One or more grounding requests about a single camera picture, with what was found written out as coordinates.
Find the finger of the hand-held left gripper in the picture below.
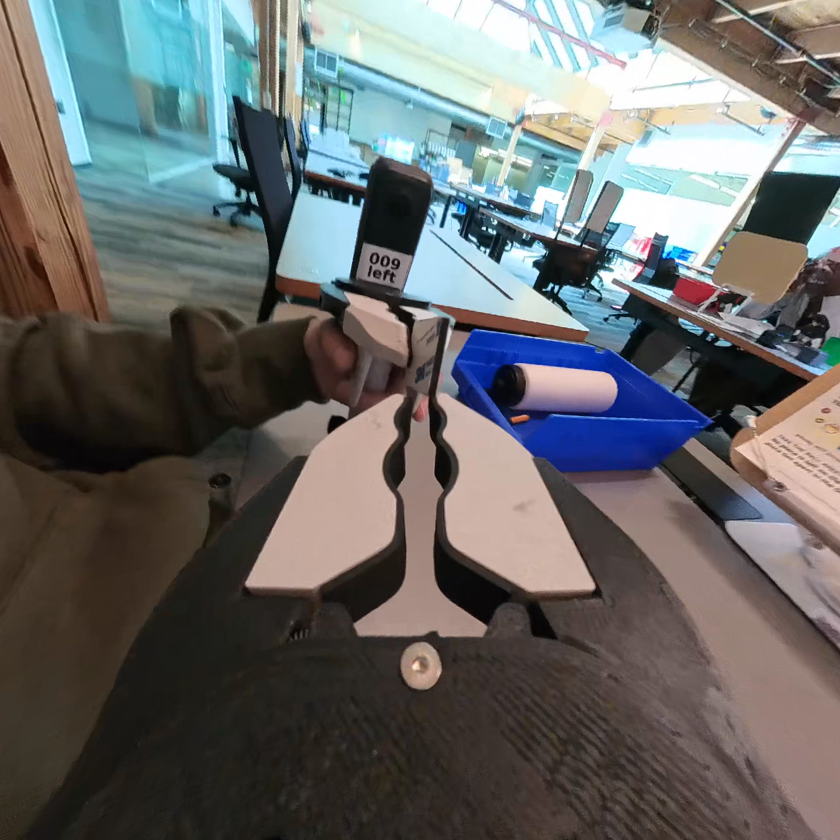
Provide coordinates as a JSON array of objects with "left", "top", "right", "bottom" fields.
[
  {"left": 408, "top": 308, "right": 454, "bottom": 404},
  {"left": 344, "top": 293, "right": 412, "bottom": 368}
]

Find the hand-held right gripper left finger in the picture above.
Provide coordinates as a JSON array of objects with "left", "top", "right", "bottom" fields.
[{"left": 244, "top": 392, "right": 412, "bottom": 623}]

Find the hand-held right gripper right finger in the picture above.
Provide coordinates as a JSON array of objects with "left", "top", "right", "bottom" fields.
[{"left": 430, "top": 392, "right": 598, "bottom": 623}]

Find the blue storage bin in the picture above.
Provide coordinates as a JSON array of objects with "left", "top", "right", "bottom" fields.
[{"left": 453, "top": 328, "right": 714, "bottom": 473}]

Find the white bottle black cap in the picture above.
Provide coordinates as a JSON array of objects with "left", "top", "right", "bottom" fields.
[{"left": 492, "top": 363, "right": 619, "bottom": 414}]

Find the person's left forearm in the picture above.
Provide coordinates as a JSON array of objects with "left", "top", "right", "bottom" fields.
[{"left": 0, "top": 307, "right": 332, "bottom": 473}]

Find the person's left hand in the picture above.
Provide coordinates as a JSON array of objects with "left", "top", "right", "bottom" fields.
[{"left": 304, "top": 315, "right": 361, "bottom": 404}]

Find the white office desk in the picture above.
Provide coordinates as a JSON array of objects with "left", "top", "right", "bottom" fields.
[{"left": 276, "top": 190, "right": 589, "bottom": 343}]

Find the black high-back chair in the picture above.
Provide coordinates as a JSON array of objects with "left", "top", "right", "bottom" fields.
[{"left": 231, "top": 95, "right": 304, "bottom": 322}]

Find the black office chair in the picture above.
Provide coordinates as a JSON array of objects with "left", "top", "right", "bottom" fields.
[{"left": 212, "top": 163, "right": 261, "bottom": 228}]

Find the wooden office desk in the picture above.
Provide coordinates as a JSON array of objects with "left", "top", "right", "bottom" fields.
[{"left": 612, "top": 277, "right": 829, "bottom": 395}]

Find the red bin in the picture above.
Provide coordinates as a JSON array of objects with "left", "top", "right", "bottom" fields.
[{"left": 675, "top": 274, "right": 718, "bottom": 307}]

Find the ceiling mounted unit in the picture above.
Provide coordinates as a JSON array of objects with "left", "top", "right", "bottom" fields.
[{"left": 589, "top": 2, "right": 660, "bottom": 42}]

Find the beige rounded board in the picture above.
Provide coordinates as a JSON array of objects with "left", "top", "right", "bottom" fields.
[{"left": 712, "top": 231, "right": 809, "bottom": 306}]

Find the black board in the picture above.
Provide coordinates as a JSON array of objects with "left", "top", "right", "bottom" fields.
[{"left": 743, "top": 172, "right": 840, "bottom": 247}]

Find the small white frame stand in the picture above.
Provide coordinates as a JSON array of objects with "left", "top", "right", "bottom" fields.
[{"left": 696, "top": 281, "right": 746, "bottom": 317}]

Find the wooden door post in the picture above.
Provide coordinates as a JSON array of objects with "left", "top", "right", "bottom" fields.
[{"left": 0, "top": 0, "right": 110, "bottom": 322}]

